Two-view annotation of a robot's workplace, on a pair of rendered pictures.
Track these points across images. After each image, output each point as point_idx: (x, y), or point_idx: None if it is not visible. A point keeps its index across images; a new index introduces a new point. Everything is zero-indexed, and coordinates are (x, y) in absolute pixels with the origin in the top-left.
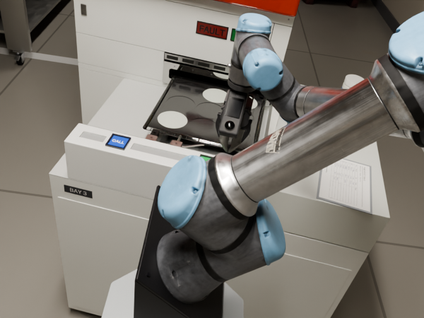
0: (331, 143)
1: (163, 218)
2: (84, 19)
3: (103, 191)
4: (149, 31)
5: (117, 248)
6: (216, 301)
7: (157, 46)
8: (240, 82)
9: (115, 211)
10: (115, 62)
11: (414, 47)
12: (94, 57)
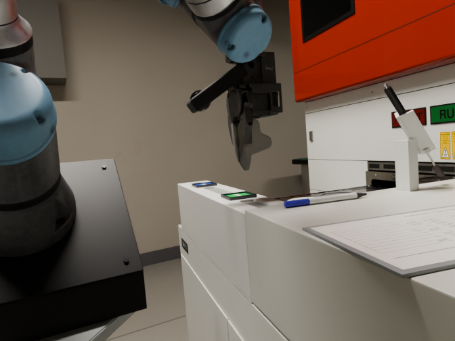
0: None
1: (72, 174)
2: (312, 145)
3: (189, 243)
4: (353, 141)
5: (200, 337)
6: (13, 287)
7: (361, 155)
8: None
9: (194, 273)
10: (332, 183)
11: None
12: (319, 181)
